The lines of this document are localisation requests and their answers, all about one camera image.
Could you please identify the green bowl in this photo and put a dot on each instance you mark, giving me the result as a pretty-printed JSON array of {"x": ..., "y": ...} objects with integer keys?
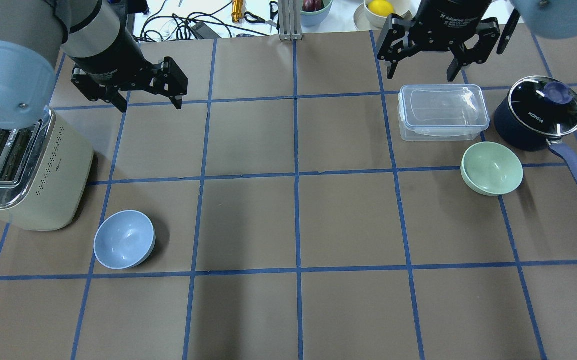
[{"x": 491, "y": 169}]

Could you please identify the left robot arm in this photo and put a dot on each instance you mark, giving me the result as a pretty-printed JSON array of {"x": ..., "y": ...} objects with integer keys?
[{"x": 94, "y": 34}]

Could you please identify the aluminium frame post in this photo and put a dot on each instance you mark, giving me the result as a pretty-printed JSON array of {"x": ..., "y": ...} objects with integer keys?
[{"x": 290, "y": 20}]

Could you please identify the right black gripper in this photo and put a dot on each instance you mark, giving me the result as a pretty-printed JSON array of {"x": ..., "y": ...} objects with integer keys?
[{"x": 447, "y": 17}]

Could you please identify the cream toaster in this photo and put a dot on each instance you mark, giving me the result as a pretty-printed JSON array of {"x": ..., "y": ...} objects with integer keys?
[{"x": 44, "y": 169}]

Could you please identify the dark blue saucepan with lid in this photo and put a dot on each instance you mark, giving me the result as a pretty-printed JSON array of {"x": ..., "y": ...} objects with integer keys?
[{"x": 536, "y": 114}]

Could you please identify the orange handled tool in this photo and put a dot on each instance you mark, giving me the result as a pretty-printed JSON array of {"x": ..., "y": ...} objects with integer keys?
[{"x": 237, "y": 13}]

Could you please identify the black scissors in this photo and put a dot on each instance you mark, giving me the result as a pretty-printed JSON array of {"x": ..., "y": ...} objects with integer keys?
[{"x": 271, "y": 20}]

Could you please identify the blue bowl with fruit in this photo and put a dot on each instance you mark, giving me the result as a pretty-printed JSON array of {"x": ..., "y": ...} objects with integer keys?
[{"x": 314, "y": 12}]

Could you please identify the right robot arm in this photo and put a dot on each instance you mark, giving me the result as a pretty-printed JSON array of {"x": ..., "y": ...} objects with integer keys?
[{"x": 551, "y": 19}]

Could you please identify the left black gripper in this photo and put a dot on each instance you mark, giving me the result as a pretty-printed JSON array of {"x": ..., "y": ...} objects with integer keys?
[{"x": 111, "y": 54}]

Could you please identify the clear plastic food container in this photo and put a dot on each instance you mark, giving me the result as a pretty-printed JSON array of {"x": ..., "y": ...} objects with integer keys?
[{"x": 442, "y": 112}]

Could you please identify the black power adapter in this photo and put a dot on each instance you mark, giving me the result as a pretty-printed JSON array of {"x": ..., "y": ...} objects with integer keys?
[{"x": 201, "y": 31}]

